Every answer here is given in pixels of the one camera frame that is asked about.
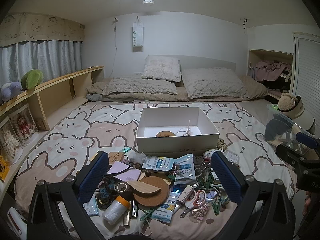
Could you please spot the carved wooden tile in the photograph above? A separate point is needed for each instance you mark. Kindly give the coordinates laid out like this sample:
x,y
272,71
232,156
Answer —
x,y
115,158

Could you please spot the person's right hand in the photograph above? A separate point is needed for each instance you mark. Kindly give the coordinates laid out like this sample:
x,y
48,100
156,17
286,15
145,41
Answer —
x,y
308,202

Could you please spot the clear plastic bag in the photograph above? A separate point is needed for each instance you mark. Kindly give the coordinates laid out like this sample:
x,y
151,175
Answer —
x,y
138,158

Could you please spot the bag of pink beads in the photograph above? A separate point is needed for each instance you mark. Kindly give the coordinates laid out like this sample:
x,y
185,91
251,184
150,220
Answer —
x,y
200,211

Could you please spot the light blue curtain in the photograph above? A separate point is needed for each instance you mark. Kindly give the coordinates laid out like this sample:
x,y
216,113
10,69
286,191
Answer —
x,y
50,55

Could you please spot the dark blue cloth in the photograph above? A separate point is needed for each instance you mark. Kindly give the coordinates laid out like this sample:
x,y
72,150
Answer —
x,y
275,130

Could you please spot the display case with white doll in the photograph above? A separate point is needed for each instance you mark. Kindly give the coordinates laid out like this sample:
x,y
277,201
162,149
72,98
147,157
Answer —
x,y
10,142

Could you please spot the metal harmonica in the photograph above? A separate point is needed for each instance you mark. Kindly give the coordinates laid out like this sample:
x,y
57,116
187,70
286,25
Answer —
x,y
134,208

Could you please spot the small lilac bottle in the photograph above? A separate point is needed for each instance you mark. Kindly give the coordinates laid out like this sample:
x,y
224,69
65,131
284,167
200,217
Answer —
x,y
212,194

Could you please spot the clear plastic storage bin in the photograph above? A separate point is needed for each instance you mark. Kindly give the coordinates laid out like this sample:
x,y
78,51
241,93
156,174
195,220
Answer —
x,y
273,112

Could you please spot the yellow sign card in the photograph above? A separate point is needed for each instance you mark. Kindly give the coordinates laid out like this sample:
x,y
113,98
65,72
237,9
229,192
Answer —
x,y
3,168

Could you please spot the brown plush bear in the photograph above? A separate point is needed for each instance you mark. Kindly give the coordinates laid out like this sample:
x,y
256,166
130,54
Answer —
x,y
286,102

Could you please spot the purple plush toy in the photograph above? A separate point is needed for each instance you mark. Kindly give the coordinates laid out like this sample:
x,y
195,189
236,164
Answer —
x,y
11,90

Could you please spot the blue white packet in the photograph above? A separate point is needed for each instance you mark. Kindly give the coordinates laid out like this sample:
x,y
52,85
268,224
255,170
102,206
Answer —
x,y
158,162
185,171
163,208

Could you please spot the small brown tape roll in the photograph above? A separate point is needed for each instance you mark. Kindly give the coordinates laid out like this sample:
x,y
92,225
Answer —
x,y
117,187

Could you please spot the dark clothes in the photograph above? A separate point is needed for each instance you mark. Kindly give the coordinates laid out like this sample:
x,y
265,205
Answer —
x,y
277,83

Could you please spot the clear plastic case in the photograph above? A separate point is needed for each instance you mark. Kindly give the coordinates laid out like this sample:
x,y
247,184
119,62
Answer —
x,y
231,157

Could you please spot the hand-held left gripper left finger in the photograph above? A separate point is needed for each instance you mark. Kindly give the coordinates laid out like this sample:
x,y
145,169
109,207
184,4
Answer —
x,y
93,177

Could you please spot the light blue mask packet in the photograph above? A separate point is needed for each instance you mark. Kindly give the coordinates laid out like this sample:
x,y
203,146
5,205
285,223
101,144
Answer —
x,y
91,206

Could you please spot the fluffy beige pillow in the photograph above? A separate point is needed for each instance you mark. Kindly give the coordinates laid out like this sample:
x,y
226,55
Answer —
x,y
162,67

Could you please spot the green plush toy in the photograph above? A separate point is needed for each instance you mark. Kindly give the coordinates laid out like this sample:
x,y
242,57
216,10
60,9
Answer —
x,y
31,78

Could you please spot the white cardboard box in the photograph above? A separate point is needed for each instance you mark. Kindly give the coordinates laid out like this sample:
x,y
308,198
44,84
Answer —
x,y
175,145

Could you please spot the orange white scissors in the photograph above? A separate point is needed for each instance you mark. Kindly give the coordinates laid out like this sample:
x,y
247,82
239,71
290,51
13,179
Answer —
x,y
196,198

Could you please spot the pink clothes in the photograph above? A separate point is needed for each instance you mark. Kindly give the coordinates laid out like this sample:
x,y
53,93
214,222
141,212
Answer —
x,y
270,68

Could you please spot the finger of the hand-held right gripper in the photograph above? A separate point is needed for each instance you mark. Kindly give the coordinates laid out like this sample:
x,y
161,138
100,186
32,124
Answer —
x,y
290,153
307,140

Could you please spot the beige printed valance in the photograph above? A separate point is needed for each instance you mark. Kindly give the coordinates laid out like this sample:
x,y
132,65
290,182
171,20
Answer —
x,y
37,30

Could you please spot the plastic bag roll orange cap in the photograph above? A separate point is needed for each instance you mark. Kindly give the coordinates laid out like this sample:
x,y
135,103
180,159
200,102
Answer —
x,y
115,210

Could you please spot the white handheld device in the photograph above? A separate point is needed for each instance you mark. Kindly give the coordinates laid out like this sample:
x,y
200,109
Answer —
x,y
16,221

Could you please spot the large round cork mat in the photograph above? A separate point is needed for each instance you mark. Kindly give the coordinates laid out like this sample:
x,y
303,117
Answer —
x,y
156,198

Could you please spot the bear printed blanket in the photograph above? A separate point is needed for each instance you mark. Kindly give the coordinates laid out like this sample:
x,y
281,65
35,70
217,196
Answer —
x,y
100,130

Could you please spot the square knit beige pillow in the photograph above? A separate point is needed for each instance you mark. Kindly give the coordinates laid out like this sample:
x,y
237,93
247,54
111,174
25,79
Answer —
x,y
212,82

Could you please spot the small mint green item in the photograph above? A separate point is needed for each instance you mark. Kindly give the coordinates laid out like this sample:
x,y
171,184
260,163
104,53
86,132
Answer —
x,y
125,150

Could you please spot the wooden wall niche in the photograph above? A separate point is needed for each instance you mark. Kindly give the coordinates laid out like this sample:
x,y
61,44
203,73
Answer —
x,y
252,55

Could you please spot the white louvered door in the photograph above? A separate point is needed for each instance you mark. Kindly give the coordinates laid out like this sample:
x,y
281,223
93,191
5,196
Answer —
x,y
307,67

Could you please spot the white cylindrical cup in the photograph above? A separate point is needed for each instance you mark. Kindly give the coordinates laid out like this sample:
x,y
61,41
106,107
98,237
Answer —
x,y
303,118

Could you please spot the display case with red doll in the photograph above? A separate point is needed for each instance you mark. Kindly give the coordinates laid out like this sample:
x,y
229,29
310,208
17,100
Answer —
x,y
23,126

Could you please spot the folded beige blanket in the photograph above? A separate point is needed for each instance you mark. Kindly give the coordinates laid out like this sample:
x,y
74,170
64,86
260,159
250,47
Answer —
x,y
140,86

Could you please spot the white smoke detector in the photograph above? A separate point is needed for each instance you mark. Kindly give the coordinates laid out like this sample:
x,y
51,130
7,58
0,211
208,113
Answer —
x,y
147,2

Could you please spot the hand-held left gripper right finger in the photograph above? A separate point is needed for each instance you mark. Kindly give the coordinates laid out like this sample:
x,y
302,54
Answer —
x,y
226,177

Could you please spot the dark brown cloth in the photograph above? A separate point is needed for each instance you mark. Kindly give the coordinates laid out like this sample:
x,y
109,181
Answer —
x,y
198,160

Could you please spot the purple paper note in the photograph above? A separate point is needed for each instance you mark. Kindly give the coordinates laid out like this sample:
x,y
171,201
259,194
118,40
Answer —
x,y
125,171

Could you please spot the beige duvet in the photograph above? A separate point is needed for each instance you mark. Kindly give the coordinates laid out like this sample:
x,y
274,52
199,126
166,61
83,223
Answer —
x,y
252,87

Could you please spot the small white box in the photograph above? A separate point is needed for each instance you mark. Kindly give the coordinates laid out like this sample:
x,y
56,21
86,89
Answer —
x,y
184,193

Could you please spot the white headboard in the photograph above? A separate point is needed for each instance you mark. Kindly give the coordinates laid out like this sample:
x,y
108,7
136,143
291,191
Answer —
x,y
207,62

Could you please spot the round cork coaster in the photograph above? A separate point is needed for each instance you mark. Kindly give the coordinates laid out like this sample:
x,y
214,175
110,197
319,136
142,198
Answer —
x,y
165,134

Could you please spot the wooden bedside shelf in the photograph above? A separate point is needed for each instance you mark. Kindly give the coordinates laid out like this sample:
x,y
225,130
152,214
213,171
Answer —
x,y
57,90

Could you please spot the green clothespin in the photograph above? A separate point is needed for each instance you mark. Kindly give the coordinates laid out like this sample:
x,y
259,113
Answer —
x,y
216,206
147,215

